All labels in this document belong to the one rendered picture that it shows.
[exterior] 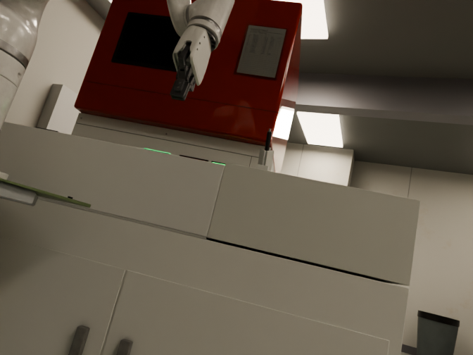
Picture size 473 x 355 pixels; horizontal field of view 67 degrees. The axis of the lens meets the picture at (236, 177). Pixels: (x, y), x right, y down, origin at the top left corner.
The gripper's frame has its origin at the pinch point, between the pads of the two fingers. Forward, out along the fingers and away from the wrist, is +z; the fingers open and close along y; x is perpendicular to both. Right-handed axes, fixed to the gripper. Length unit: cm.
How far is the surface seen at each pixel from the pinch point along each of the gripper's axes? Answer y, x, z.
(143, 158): 0.7, -1.4, 18.0
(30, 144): 0.2, -26.6, 19.9
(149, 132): -55, -33, -20
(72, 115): -151, -149, -75
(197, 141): -55, -13, -19
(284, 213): -0.3, 27.8, 22.7
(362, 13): -170, 50, -243
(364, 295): -2, 43, 33
